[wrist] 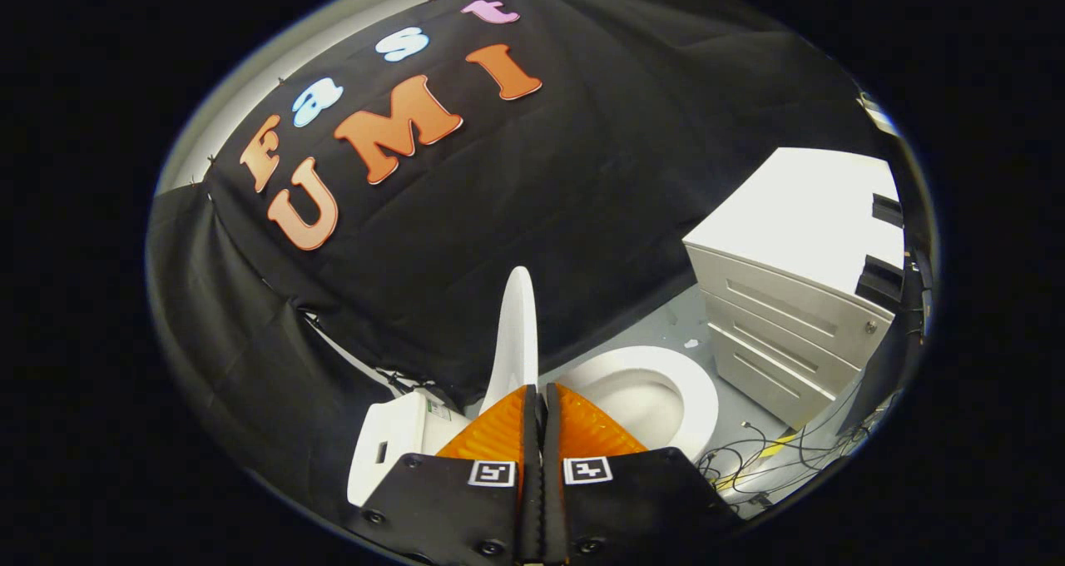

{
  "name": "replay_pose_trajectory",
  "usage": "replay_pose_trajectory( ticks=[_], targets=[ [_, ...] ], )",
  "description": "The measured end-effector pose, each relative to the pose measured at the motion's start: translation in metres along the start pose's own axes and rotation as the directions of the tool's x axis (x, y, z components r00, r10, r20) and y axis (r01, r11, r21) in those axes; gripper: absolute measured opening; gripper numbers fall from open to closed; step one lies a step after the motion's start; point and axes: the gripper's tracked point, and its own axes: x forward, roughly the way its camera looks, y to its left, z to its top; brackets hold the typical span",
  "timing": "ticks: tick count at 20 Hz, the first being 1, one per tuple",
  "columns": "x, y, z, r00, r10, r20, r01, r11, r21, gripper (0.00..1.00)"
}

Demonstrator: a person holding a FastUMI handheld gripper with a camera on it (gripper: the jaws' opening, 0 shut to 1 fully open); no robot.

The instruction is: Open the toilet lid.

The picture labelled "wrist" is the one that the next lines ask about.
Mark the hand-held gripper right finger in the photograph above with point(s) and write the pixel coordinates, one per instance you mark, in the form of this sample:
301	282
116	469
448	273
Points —
632	499

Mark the black backdrop cloth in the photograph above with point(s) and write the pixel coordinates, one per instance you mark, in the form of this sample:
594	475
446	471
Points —
532	216

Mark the black box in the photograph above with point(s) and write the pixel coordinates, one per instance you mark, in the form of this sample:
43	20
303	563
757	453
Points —
887	210
880	281

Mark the white pipe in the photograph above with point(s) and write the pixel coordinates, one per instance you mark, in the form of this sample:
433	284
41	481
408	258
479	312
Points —
358	362

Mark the white toilet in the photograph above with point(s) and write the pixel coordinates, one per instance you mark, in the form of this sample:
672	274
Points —
691	395

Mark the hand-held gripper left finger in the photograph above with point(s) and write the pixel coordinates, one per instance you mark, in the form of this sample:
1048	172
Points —
449	499

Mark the white drawer cabinet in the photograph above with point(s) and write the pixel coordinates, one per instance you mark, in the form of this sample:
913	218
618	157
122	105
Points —
799	216

